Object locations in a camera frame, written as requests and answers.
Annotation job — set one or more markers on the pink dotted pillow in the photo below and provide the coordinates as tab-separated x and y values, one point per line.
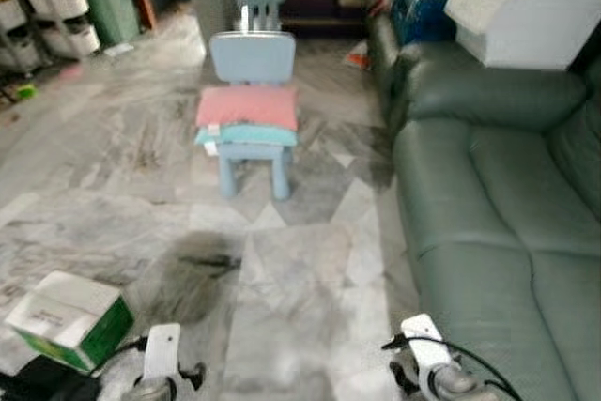
246	106

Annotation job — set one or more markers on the green leather three-seat sofa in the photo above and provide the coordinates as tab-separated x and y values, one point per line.
488	232

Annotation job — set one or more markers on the green and white cardboard box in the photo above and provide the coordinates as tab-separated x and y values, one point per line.
66	312

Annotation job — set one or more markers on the teal cushion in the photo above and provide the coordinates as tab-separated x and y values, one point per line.
249	136

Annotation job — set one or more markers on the orange snack packet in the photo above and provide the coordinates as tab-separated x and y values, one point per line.
357	56

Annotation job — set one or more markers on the small green object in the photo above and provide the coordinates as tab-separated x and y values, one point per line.
26	92

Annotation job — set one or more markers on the white paper sheet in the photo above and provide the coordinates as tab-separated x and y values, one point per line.
119	48

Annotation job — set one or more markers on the grey trash bin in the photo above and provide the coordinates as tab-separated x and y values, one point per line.
211	2

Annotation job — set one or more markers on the green plastic bin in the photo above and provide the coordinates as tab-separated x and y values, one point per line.
115	7

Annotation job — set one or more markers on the white storage box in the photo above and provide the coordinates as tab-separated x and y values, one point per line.
526	16

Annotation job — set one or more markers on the shelf with white bins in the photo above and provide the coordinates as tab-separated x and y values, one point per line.
56	2

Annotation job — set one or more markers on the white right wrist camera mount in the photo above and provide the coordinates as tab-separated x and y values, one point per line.
427	345

